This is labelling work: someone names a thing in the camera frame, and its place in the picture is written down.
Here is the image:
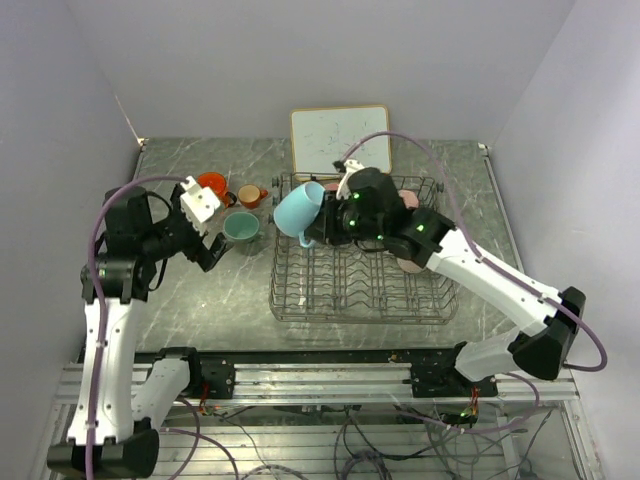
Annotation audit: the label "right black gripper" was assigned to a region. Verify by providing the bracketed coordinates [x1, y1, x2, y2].
[305, 189, 387, 246]

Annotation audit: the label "mint green cup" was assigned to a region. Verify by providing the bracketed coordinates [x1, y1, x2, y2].
[223, 212, 260, 244]

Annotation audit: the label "light blue mug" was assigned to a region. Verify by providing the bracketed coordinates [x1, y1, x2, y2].
[273, 181, 325, 248]

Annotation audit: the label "small orange cup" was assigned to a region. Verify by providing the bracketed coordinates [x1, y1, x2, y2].
[237, 184, 269, 210]

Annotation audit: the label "large orange mug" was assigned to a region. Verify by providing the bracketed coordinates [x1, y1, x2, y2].
[197, 172, 237, 208]

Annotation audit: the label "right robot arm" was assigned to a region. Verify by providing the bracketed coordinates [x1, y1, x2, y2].
[304, 167, 586, 396]

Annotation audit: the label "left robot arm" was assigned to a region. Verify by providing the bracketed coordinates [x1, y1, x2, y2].
[47, 177, 227, 479]

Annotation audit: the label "pink faceted mug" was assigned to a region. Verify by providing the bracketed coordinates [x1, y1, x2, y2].
[399, 189, 420, 210]

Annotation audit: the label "pale pink gradient mug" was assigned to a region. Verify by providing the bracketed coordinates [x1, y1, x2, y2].
[396, 258, 425, 274]

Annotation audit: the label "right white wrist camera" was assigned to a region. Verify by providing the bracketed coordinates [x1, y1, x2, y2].
[335, 159, 365, 200]

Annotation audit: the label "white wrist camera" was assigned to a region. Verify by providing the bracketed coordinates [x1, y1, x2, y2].
[335, 159, 365, 200]
[179, 176, 223, 236]

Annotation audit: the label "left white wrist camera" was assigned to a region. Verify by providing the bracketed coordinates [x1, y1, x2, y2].
[179, 176, 223, 236]

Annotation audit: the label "grey wire dish rack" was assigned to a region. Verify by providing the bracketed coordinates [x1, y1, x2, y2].
[268, 171, 460, 326]

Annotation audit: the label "white whiteboard with wooden frame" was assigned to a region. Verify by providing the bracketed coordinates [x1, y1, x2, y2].
[290, 105, 390, 181]

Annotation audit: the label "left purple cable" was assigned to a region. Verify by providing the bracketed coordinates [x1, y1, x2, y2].
[83, 174, 239, 480]

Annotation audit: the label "purple cable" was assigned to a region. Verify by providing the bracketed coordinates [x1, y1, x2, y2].
[342, 131, 609, 436]
[83, 174, 239, 480]

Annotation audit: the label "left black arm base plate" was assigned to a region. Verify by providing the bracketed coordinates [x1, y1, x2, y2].
[184, 351, 236, 400]

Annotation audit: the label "aluminium frame rail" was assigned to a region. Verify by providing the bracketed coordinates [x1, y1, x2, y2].
[53, 360, 581, 407]

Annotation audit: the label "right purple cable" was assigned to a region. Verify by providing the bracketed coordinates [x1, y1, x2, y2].
[342, 131, 609, 436]

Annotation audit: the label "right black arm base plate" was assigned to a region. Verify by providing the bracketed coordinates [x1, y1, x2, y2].
[396, 341, 498, 398]

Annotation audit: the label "tangled floor cables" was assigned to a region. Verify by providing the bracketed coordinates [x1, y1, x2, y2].
[174, 402, 551, 480]

